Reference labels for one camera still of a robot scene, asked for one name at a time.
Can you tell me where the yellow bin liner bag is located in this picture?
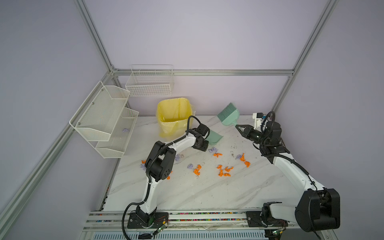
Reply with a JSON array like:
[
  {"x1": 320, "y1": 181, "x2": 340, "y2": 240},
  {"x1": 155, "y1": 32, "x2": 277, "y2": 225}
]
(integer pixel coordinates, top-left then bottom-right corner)
[{"x1": 155, "y1": 97, "x2": 196, "y2": 139}]

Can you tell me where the orange scraps far right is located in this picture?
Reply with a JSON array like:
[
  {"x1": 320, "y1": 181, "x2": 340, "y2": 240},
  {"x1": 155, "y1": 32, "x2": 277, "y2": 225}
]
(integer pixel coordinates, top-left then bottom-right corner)
[{"x1": 236, "y1": 154, "x2": 251, "y2": 168}]

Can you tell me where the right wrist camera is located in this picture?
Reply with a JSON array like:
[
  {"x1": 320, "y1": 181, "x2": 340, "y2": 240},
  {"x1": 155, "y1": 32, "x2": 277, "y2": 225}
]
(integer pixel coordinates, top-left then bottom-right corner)
[{"x1": 252, "y1": 113, "x2": 266, "y2": 129}]

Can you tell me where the purple paper scrap centre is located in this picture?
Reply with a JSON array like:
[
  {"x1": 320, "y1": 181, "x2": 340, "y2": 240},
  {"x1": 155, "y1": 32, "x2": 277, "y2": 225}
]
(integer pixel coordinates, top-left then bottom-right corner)
[{"x1": 209, "y1": 147, "x2": 218, "y2": 154}]

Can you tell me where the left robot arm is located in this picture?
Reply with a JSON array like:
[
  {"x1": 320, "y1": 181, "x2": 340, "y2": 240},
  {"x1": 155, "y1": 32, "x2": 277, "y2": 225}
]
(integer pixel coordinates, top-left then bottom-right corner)
[{"x1": 122, "y1": 116, "x2": 211, "y2": 232}]

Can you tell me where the orange scrap cluster right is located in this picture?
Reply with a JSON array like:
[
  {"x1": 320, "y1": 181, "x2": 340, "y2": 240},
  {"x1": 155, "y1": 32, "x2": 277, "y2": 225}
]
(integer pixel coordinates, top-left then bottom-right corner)
[{"x1": 217, "y1": 165, "x2": 234, "y2": 177}]

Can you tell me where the green hand brush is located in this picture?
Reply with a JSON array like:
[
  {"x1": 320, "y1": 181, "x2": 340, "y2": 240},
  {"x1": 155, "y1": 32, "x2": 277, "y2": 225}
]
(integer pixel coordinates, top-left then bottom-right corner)
[{"x1": 217, "y1": 103, "x2": 240, "y2": 126}]

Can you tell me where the upper white mesh shelf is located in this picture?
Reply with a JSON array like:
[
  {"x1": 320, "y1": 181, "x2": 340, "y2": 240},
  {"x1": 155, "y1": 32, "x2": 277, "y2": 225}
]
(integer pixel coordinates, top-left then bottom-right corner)
[{"x1": 69, "y1": 82, "x2": 130, "y2": 142}]

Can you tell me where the cream trash bin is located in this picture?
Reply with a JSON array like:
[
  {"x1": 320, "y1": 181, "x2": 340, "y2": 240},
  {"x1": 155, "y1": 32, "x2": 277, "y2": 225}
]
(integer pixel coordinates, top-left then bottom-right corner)
[{"x1": 156, "y1": 97, "x2": 195, "y2": 140}]

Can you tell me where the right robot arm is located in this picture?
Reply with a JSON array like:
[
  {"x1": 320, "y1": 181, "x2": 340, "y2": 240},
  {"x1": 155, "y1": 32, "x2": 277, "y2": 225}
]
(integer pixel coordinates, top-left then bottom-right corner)
[{"x1": 236, "y1": 122, "x2": 341, "y2": 232}]

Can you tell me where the green dustpan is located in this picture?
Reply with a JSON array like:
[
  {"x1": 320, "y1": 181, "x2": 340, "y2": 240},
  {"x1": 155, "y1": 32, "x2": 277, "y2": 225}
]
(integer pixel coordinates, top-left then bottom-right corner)
[{"x1": 206, "y1": 130, "x2": 223, "y2": 146}]

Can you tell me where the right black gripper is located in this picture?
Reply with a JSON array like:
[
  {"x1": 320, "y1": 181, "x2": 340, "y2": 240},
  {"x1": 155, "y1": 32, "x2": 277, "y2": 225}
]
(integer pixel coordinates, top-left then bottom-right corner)
[{"x1": 235, "y1": 124, "x2": 268, "y2": 147}]

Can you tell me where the white mesh shelf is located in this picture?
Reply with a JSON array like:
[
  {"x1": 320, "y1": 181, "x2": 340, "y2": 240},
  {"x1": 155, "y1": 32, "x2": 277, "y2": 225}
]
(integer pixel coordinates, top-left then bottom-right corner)
[
  {"x1": 69, "y1": 82, "x2": 130, "y2": 142},
  {"x1": 96, "y1": 108, "x2": 139, "y2": 159}
]

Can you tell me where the white wire wall basket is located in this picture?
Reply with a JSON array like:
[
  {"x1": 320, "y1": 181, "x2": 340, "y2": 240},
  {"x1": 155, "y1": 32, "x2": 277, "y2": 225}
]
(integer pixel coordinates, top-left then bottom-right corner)
[{"x1": 125, "y1": 65, "x2": 174, "y2": 97}]

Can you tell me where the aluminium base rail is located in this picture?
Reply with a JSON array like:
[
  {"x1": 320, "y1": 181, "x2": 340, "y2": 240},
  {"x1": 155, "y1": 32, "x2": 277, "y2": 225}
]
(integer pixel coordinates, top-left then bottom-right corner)
[{"x1": 80, "y1": 209, "x2": 337, "y2": 240}]

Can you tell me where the lower white mesh shelf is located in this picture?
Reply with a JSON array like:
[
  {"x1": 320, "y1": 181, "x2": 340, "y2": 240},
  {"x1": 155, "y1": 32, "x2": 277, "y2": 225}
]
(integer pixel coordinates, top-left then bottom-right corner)
[{"x1": 96, "y1": 108, "x2": 139, "y2": 159}]

